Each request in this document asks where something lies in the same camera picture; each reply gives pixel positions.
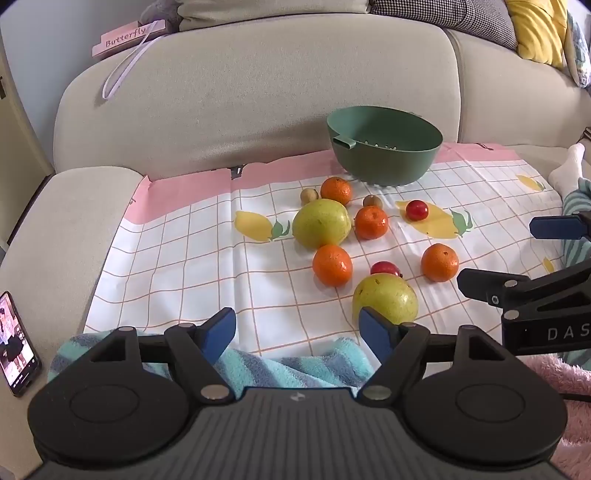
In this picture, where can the grey plush toy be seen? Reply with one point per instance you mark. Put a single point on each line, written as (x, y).
(161, 9)

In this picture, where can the checked lemon print cloth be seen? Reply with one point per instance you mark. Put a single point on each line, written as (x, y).
(194, 258)

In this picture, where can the smartphone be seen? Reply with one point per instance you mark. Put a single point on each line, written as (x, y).
(16, 346)

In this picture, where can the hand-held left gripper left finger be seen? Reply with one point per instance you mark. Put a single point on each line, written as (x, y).
(220, 333)

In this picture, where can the orange mandarin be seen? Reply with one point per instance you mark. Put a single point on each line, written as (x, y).
(439, 263)
(332, 265)
(336, 190)
(371, 222)

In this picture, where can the pale printed cushion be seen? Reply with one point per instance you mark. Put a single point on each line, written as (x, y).
(579, 50)

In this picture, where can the houndstooth cushion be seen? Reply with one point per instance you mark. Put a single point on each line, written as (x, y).
(461, 18)

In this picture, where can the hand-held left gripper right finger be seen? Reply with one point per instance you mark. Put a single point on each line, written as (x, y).
(375, 333)

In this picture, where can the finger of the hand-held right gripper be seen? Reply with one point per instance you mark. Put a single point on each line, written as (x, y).
(480, 282)
(554, 226)

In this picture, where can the pink fluffy blanket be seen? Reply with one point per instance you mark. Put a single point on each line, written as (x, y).
(554, 374)

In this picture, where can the yellow cushion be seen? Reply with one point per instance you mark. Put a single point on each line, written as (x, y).
(540, 27)

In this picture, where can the striped teal towel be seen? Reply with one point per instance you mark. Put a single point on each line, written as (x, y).
(286, 369)

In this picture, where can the yellow-green pear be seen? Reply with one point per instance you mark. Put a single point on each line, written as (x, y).
(390, 295)
(321, 224)

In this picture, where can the pink printed box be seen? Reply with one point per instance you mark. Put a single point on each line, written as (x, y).
(124, 40)

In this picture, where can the small red fruit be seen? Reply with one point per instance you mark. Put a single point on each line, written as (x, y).
(417, 210)
(385, 267)

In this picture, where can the brown longan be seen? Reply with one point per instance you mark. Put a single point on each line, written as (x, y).
(372, 201)
(309, 195)

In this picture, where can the white sock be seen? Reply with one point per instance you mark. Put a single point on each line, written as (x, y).
(570, 168)

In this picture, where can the green plastic colander bowl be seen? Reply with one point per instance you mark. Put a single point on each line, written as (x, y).
(383, 161)

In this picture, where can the beige cushion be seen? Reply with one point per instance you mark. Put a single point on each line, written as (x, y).
(277, 11)

